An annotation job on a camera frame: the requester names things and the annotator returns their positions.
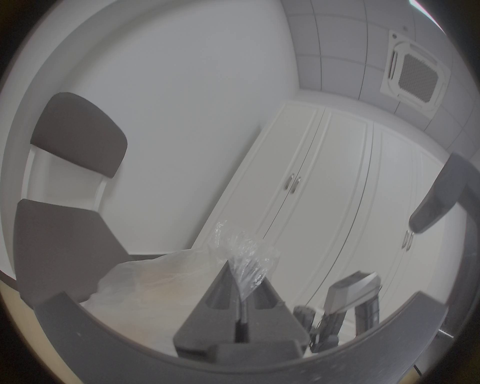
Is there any clear plastic bag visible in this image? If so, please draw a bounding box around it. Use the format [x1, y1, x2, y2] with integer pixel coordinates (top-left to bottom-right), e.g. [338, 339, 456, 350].
[80, 219, 282, 340]

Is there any white wardrobe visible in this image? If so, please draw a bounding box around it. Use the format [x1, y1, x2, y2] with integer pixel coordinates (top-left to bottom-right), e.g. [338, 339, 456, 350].
[195, 99, 466, 327]

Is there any white ceiling air conditioner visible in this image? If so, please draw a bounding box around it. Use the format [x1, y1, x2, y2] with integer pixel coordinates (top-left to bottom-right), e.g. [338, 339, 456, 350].
[379, 30, 451, 113]

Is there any grey padded white chair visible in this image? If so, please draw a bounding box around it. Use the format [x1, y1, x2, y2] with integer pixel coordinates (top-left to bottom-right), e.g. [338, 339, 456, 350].
[12, 92, 167, 305]

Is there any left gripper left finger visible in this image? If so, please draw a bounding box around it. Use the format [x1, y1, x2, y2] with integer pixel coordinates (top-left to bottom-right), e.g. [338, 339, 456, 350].
[173, 260, 241, 358]

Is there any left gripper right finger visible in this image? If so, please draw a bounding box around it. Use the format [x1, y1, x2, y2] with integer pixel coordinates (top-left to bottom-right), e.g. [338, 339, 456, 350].
[245, 278, 310, 358]

